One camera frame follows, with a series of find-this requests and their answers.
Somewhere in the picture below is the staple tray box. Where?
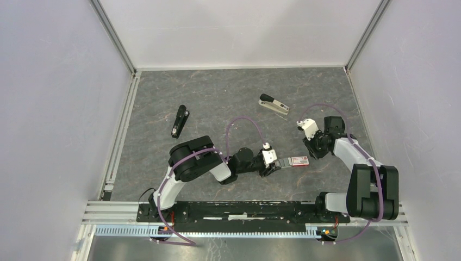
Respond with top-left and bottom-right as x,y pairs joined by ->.
275,157 -> 292,169

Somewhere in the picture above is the red white staple box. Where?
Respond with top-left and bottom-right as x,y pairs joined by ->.
290,156 -> 309,167

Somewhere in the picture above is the black stapler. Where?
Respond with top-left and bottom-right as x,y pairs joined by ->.
171,104 -> 190,139

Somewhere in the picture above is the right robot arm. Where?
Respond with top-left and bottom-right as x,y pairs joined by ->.
297,116 -> 399,222

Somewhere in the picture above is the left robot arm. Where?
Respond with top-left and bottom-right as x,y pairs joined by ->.
148,135 -> 282,222

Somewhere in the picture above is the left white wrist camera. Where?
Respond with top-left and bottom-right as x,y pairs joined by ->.
261,142 -> 278,168

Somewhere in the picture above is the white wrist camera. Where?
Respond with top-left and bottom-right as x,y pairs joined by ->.
296,119 -> 319,141
261,142 -> 278,168

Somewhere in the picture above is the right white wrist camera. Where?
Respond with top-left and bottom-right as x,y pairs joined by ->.
296,119 -> 319,141

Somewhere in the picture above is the white cable duct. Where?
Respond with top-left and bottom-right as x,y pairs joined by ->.
95,225 -> 321,239

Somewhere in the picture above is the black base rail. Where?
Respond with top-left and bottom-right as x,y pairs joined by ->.
136,201 -> 350,233

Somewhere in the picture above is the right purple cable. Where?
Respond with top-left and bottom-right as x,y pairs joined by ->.
298,104 -> 385,246

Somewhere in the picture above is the purple cable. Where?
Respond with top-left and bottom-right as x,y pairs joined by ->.
157,116 -> 269,247
298,104 -> 385,246

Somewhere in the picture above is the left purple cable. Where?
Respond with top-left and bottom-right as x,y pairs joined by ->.
157,116 -> 269,247

